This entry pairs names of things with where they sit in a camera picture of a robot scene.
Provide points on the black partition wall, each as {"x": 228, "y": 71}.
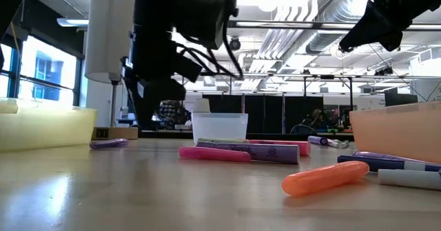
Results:
{"x": 265, "y": 113}

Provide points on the white box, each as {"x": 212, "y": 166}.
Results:
{"x": 203, "y": 106}

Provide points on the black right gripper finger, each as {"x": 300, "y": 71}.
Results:
{"x": 372, "y": 27}

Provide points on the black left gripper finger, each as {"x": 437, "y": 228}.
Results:
{"x": 141, "y": 107}
{"x": 156, "y": 103}

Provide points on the dark blue Expo marker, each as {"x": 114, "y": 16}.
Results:
{"x": 372, "y": 162}

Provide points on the orange highlighter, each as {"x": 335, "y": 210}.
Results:
{"x": 324, "y": 177}

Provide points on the blue chair back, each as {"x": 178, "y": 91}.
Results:
{"x": 303, "y": 130}

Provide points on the small markers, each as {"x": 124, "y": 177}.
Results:
{"x": 339, "y": 143}

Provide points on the maroon cap whiteboard marker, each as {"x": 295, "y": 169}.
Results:
{"x": 410, "y": 179}

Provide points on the orange translucent plastic bin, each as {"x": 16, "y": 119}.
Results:
{"x": 396, "y": 131}

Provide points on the black monitor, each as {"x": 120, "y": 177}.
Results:
{"x": 401, "y": 100}

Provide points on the small pink highlighter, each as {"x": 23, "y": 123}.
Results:
{"x": 213, "y": 154}

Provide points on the window with black frame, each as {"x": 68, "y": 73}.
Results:
{"x": 44, "y": 72}

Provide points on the white shade table lamp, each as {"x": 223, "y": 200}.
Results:
{"x": 108, "y": 34}

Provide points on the black ceiling spotlight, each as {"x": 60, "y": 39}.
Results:
{"x": 384, "y": 71}

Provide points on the silver air duct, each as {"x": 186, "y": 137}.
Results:
{"x": 327, "y": 24}

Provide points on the yellow translucent plastic bin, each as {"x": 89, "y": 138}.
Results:
{"x": 44, "y": 127}

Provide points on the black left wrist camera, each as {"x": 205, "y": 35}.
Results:
{"x": 206, "y": 13}

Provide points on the light green highlighter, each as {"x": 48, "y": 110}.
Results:
{"x": 220, "y": 140}

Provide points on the black ceiling camera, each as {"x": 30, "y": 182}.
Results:
{"x": 235, "y": 43}

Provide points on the black metal stand frame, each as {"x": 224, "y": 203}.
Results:
{"x": 327, "y": 77}

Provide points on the clear plastic bin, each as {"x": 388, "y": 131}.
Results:
{"x": 220, "y": 127}

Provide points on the ceiling light tube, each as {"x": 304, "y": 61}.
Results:
{"x": 70, "y": 21}

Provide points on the purple Sharpie highlighter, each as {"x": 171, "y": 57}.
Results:
{"x": 262, "y": 152}

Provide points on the person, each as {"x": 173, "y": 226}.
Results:
{"x": 172, "y": 113}
{"x": 317, "y": 119}

